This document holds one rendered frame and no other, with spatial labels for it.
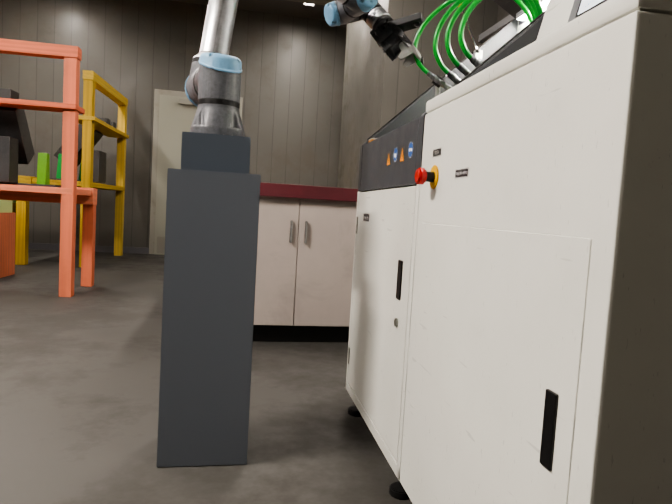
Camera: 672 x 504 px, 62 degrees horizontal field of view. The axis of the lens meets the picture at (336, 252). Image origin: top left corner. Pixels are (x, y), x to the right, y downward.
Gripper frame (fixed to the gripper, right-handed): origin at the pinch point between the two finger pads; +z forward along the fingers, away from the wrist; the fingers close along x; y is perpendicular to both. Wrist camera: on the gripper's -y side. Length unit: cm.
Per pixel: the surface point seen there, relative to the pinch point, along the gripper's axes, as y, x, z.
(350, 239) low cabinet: 76, -107, -14
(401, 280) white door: 42, 25, 62
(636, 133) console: -1, 92, 86
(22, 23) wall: 298, -242, -585
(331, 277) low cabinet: 96, -106, -4
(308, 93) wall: 89, -469, -387
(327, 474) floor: 91, 13, 89
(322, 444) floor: 96, -3, 80
